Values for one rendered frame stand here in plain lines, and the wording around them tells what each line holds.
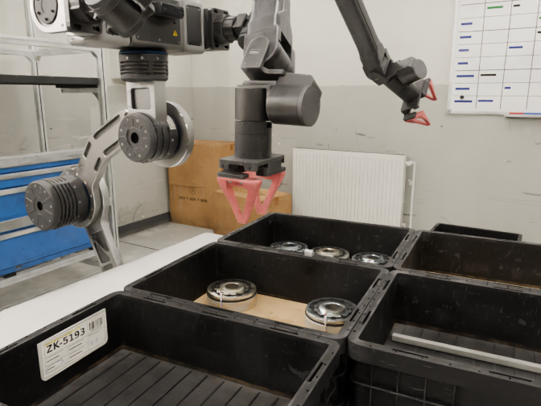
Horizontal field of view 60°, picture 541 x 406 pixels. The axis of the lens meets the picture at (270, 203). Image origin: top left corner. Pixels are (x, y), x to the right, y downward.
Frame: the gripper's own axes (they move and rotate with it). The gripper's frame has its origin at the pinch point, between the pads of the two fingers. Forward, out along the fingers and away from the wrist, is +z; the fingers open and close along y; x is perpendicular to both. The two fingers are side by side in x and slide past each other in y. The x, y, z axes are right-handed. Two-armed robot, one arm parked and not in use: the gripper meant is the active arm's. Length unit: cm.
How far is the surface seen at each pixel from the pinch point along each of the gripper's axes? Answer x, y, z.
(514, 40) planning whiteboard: -33, 316, -53
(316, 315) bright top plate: -8.1, 10.2, 20.5
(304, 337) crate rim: -13.5, -9.3, 13.4
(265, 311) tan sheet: 3.8, 13.3, 24.1
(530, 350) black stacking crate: -43, 20, 23
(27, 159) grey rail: 190, 101, 22
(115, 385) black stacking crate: 13.0, -18.3, 24.3
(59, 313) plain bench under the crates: 63, 12, 39
